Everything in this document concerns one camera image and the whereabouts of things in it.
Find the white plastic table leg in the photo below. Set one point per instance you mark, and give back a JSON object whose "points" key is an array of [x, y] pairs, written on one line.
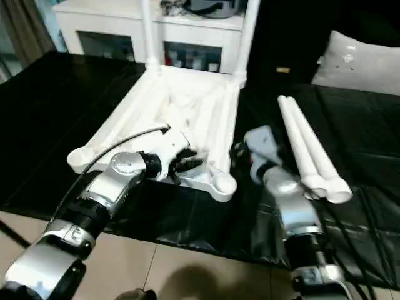
{"points": [[297, 140], [248, 37], [315, 147], [150, 31]]}

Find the white plastic table top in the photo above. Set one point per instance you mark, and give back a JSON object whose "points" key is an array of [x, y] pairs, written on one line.
{"points": [[150, 103]]}

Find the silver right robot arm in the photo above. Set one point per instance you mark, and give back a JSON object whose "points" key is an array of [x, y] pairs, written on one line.
{"points": [[293, 206]]}

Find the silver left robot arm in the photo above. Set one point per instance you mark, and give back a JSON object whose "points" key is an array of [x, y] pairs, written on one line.
{"points": [[109, 187]]}

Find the small white jar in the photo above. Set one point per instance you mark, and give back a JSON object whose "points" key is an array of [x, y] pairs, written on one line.
{"points": [[213, 67]]}

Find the small tan tag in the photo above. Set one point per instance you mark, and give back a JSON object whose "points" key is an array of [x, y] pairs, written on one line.
{"points": [[282, 69]]}

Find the black mat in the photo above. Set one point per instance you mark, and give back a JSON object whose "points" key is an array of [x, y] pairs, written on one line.
{"points": [[62, 125]]}

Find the grey bag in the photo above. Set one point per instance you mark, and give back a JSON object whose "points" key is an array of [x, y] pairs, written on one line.
{"points": [[212, 7]]}

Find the grey cushion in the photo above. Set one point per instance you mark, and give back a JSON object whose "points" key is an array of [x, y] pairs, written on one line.
{"points": [[359, 65]]}

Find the white cabinet with glass doors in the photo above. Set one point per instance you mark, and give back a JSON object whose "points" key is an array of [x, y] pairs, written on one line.
{"points": [[109, 18]]}

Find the brown curtain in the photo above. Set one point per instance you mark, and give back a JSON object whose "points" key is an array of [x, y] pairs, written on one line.
{"points": [[25, 31]]}

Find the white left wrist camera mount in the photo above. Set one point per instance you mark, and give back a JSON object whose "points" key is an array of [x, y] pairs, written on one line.
{"points": [[175, 143]]}

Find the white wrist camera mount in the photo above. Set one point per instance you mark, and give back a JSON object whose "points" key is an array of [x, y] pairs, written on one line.
{"points": [[262, 140], [175, 143]]}

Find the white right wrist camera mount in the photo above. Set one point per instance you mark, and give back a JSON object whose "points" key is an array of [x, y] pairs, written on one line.
{"points": [[262, 140]]}

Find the black metal frame bar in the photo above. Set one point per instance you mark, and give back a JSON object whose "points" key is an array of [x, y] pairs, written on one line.
{"points": [[14, 233]]}

